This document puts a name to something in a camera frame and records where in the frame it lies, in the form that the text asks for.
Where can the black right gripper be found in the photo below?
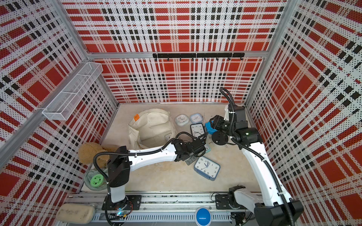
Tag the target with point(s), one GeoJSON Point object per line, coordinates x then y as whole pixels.
{"type": "Point", "coordinates": [218, 121]}

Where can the bright blue round alarm clock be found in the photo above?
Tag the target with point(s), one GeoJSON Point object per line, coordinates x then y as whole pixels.
{"type": "Point", "coordinates": [209, 129]}

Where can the white round clock black back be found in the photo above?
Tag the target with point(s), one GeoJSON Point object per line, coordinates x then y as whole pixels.
{"type": "Point", "coordinates": [220, 138]}

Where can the black square alarm clock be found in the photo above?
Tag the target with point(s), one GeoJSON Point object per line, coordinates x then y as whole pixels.
{"type": "Point", "coordinates": [197, 130]}

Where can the light blue square alarm clock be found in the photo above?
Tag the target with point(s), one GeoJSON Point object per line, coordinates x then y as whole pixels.
{"type": "Point", "coordinates": [196, 118]}

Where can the mint green small clock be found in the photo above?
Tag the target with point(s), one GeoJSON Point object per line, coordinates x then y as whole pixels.
{"type": "Point", "coordinates": [207, 147]}

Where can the dark blue plastic clock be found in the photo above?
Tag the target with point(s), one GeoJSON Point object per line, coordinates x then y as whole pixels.
{"type": "Point", "coordinates": [207, 168]}

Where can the white clock light blue band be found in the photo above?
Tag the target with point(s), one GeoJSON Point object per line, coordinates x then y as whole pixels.
{"type": "Point", "coordinates": [182, 120]}

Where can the beige canvas bag orange handles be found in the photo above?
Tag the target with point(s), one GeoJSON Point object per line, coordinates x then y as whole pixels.
{"type": "Point", "coordinates": [151, 128]}

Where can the white round analog clock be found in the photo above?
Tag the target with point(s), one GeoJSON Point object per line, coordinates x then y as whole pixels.
{"type": "Point", "coordinates": [190, 160]}

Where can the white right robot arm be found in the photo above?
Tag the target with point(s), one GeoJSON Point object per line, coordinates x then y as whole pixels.
{"type": "Point", "coordinates": [275, 206]}

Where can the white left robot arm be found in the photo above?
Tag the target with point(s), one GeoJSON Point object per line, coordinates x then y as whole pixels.
{"type": "Point", "coordinates": [124, 161]}

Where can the blue round button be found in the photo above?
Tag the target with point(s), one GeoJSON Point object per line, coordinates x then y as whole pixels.
{"type": "Point", "coordinates": [202, 216]}

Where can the green round tape roll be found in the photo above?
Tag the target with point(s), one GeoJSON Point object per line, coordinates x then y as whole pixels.
{"type": "Point", "coordinates": [97, 181]}

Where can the tan plush toy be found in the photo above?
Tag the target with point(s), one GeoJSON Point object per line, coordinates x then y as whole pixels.
{"type": "Point", "coordinates": [88, 150]}

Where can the grey green cloth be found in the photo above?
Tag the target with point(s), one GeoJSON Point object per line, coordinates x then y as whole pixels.
{"type": "Point", "coordinates": [89, 175]}

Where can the beige sponge block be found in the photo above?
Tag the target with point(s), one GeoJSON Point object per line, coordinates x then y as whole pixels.
{"type": "Point", "coordinates": [75, 213]}

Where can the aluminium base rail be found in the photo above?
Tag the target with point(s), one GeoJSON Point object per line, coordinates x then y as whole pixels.
{"type": "Point", "coordinates": [163, 208]}

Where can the black wall hook rail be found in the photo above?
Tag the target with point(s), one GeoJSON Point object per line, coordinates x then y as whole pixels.
{"type": "Point", "coordinates": [197, 55]}

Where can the white wire mesh shelf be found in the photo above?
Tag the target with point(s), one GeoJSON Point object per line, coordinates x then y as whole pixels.
{"type": "Point", "coordinates": [66, 101]}

